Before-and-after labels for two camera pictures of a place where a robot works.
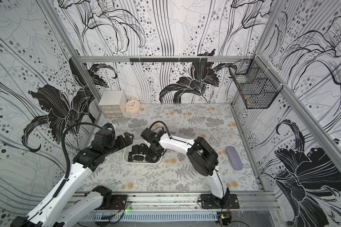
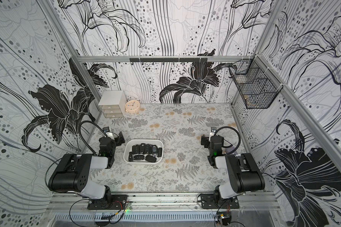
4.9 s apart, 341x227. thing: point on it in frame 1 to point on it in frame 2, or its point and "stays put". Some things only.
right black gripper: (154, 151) to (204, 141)
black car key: (138, 157) stays put
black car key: (135, 149) stays put
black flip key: (142, 148) stays put
